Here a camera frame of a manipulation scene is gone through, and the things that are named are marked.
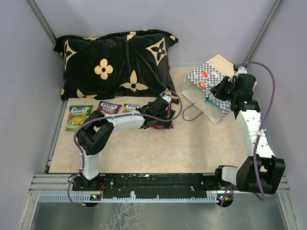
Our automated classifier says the red teal snack packet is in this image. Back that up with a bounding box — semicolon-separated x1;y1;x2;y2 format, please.
140;106;174;129

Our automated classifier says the yellow green snack packet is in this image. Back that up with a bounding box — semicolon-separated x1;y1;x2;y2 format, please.
122;103;141;113

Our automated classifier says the blue checkered paper bag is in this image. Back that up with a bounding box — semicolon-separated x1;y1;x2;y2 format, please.
181;54;259;125

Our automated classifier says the purple snack packet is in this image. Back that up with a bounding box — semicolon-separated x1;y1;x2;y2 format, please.
97;101;121;115

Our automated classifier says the green Fox's candy bag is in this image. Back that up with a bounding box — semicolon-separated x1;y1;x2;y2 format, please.
66;105;93;131

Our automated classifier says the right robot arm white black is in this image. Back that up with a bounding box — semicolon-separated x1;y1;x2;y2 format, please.
210;73;285;195

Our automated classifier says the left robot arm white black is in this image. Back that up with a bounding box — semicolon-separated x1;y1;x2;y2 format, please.
73;95;174;190

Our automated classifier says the black pillow with beige flowers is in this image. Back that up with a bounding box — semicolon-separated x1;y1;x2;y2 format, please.
54;29;178;103

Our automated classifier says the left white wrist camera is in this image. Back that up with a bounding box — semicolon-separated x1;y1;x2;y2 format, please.
162;95;172;104

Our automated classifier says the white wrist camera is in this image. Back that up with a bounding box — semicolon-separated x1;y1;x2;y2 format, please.
233;64;248;77
162;95;172;104

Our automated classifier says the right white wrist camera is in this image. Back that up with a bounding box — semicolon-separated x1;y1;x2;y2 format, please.
233;64;248;77

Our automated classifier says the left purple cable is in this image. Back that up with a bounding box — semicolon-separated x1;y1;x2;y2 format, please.
66;90;183;208

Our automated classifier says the purple cable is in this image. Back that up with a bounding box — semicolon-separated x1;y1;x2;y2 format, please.
66;90;183;208
219;61;276;208

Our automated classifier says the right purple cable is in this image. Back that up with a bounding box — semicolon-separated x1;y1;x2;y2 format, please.
219;61;276;208

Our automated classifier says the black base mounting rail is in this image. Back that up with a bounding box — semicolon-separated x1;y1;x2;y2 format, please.
72;173;230;199

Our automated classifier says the white slotted cable duct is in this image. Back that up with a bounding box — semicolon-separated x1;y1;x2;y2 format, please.
39;192;220;203

